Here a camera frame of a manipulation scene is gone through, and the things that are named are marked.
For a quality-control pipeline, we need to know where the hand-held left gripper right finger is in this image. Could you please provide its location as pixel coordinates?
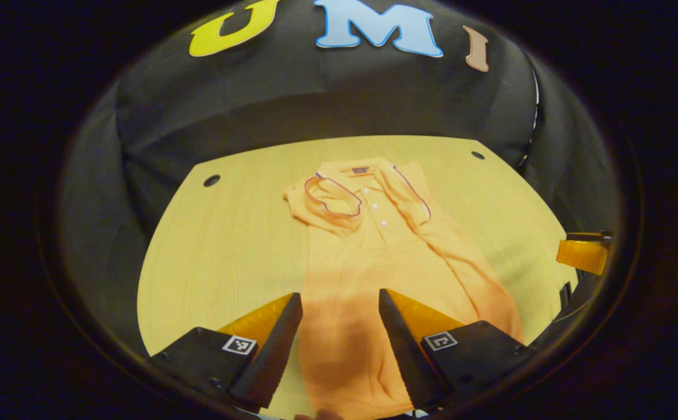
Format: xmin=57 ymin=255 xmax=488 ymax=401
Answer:
xmin=378 ymin=288 xmax=532 ymax=412

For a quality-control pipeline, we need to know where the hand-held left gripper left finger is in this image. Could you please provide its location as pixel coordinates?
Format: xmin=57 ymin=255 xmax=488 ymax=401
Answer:
xmin=151 ymin=292 xmax=303 ymax=410

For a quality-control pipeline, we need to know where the orange polo shirt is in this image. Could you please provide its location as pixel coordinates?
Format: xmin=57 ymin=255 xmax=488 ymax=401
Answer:
xmin=283 ymin=157 xmax=525 ymax=419

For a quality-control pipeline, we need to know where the black backdrop cloth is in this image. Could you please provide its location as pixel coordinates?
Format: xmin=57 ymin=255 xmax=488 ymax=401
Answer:
xmin=59 ymin=0 xmax=622 ymax=356

